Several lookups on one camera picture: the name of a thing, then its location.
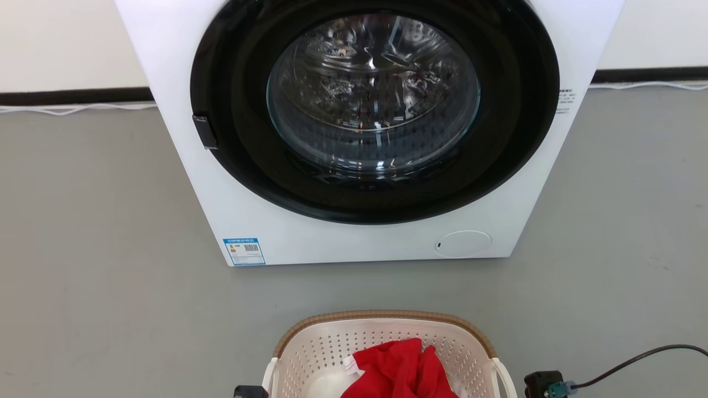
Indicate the cream perforated laundry basket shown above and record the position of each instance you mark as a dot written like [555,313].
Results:
[332,342]

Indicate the white front-load washing machine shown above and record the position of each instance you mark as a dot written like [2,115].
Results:
[332,243]

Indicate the round white filter cover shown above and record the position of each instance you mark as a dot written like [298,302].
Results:
[463,244]

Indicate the blue white energy label sticker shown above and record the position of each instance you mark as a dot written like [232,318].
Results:
[244,252]

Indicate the black round washer door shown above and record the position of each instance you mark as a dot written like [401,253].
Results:
[232,83]

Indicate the red garment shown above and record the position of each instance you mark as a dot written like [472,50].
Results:
[398,370]

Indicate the white garment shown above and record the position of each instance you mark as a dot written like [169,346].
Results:
[326,385]

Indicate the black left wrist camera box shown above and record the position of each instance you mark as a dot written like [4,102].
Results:
[249,392]

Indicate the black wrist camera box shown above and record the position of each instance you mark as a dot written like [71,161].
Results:
[536,384]
[249,392]

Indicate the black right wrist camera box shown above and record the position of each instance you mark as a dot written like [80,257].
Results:
[536,384]

